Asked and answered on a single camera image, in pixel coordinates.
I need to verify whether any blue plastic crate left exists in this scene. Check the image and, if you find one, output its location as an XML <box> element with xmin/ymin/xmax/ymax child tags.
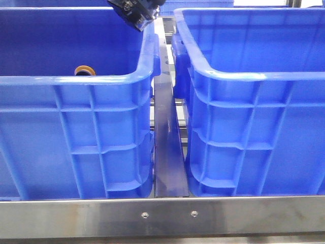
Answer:
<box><xmin>1</xmin><ymin>7</ymin><xmax>160</xmax><ymax>201</ymax></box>

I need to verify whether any rail screw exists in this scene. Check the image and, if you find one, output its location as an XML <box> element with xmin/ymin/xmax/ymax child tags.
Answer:
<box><xmin>141</xmin><ymin>212</ymin><xmax>149</xmax><ymax>219</ymax></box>
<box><xmin>190</xmin><ymin>210</ymin><xmax>198</xmax><ymax>218</ymax></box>

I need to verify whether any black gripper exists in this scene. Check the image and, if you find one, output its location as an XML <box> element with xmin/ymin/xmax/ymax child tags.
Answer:
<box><xmin>108</xmin><ymin>0</ymin><xmax>166</xmax><ymax>32</ymax></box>

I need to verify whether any yellow mushroom push button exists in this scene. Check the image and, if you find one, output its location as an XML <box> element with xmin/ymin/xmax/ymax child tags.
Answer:
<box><xmin>74</xmin><ymin>65</ymin><xmax>96</xmax><ymax>76</ymax></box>

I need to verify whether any blue crate rear left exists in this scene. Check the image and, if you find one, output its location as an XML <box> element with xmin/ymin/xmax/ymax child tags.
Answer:
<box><xmin>1</xmin><ymin>0</ymin><xmax>110</xmax><ymax>7</ymax></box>

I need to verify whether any blue plastic crate right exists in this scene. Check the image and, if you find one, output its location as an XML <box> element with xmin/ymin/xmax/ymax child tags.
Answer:
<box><xmin>172</xmin><ymin>8</ymin><xmax>324</xmax><ymax>197</ymax></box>

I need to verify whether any blue plastic crate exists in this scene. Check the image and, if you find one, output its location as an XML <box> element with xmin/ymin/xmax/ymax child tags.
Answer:
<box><xmin>1</xmin><ymin>7</ymin><xmax>160</xmax><ymax>201</ymax></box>
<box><xmin>172</xmin><ymin>8</ymin><xmax>324</xmax><ymax>197</ymax></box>

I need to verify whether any stainless steel front rail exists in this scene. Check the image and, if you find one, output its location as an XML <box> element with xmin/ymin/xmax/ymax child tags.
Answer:
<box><xmin>1</xmin><ymin>196</ymin><xmax>324</xmax><ymax>239</ymax></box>

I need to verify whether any right rail screw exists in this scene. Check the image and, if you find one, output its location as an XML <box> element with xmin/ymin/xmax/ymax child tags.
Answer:
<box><xmin>190</xmin><ymin>210</ymin><xmax>198</xmax><ymax>218</ymax></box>

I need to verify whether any left rail screw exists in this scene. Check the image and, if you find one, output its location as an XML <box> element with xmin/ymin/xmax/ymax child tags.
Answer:
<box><xmin>141</xmin><ymin>212</ymin><xmax>149</xmax><ymax>219</ymax></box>

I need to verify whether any blue crate rear right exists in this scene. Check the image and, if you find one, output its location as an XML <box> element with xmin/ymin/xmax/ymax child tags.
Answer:
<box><xmin>159</xmin><ymin>0</ymin><xmax>234</xmax><ymax>16</ymax></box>

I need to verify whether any metal divider rail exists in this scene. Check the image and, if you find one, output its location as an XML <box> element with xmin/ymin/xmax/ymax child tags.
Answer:
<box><xmin>153</xmin><ymin>38</ymin><xmax>190</xmax><ymax>198</ymax></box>

